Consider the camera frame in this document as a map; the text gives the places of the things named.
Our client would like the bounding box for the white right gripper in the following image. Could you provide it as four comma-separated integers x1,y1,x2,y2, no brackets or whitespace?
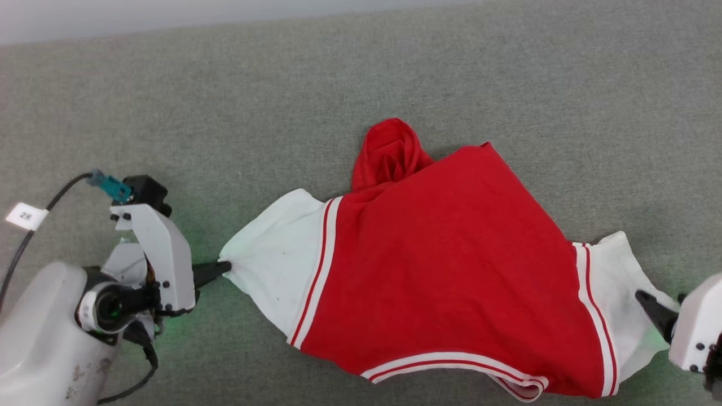
635,273,722,373

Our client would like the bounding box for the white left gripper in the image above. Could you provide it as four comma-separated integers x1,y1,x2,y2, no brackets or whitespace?
110,204,232,316

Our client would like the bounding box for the red white basketball jersey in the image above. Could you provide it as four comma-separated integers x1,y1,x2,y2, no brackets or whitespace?
219,117,682,402

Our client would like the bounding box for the thin black looped cable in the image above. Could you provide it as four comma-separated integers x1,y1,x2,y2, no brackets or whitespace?
97,324,160,405

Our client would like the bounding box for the black cable with teal plug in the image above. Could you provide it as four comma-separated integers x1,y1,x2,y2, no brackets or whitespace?
0,169,133,314

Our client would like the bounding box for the white paper cable label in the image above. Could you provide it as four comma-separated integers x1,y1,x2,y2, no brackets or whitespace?
6,202,50,232

